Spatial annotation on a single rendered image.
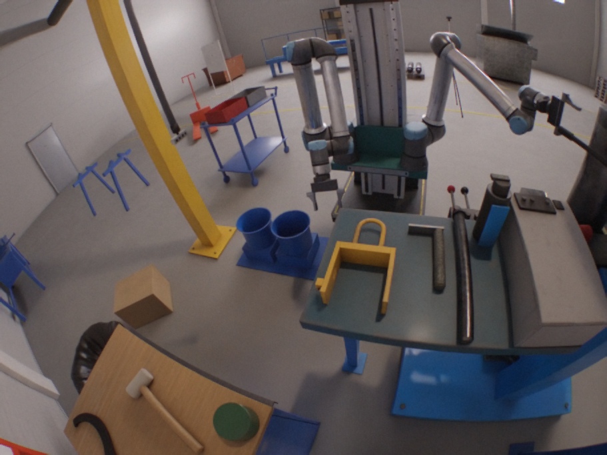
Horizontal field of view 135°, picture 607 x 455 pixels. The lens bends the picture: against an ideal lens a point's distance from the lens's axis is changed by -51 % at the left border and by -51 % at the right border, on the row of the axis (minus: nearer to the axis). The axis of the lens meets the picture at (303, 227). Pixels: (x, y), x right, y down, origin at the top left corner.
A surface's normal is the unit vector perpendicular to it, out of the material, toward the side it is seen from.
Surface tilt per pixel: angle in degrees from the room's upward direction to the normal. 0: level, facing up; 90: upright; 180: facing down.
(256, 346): 0
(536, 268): 0
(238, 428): 0
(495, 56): 90
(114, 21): 90
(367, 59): 90
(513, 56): 90
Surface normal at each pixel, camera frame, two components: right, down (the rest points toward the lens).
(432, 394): -0.19, -0.70
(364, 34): -0.39, 0.69
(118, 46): 0.93, 0.10
